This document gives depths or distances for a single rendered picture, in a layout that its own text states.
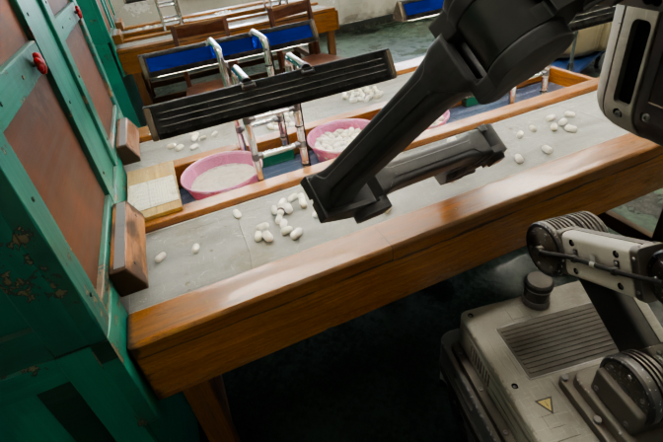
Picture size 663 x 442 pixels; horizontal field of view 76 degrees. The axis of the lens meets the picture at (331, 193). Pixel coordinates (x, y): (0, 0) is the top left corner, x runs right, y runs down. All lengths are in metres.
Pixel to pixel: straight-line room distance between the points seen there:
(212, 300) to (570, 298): 0.94
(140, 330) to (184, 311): 0.09
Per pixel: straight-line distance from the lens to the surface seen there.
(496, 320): 1.24
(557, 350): 1.22
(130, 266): 1.00
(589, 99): 1.87
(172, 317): 0.96
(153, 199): 1.36
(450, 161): 0.86
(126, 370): 0.94
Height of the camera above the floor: 1.41
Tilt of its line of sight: 33 degrees down
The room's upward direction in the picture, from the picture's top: 8 degrees counter-clockwise
